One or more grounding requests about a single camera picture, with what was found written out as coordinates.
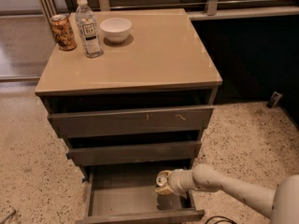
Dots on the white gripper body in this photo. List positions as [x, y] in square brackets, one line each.
[177, 181]

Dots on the green soda can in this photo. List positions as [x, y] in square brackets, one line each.
[161, 180]

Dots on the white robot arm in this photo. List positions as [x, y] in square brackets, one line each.
[280, 205]

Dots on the middle grey drawer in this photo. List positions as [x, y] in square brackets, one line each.
[91, 156]

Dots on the grey drawer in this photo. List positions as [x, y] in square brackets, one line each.
[91, 156]
[131, 121]
[125, 194]

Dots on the bottom grey drawer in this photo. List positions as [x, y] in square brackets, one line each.
[125, 194]

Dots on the grey drawer cabinet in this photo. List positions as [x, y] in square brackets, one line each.
[163, 63]

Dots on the top grey drawer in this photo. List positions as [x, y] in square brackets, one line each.
[131, 121]

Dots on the brown patterned drink can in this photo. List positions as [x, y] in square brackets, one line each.
[63, 32]

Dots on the small black floor device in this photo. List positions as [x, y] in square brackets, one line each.
[275, 98]

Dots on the clear plastic water bottle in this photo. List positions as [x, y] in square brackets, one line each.
[87, 28]

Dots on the white ceramic bowl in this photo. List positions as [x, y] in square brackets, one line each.
[116, 30]

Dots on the grey metal rod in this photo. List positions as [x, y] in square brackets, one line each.
[7, 216]

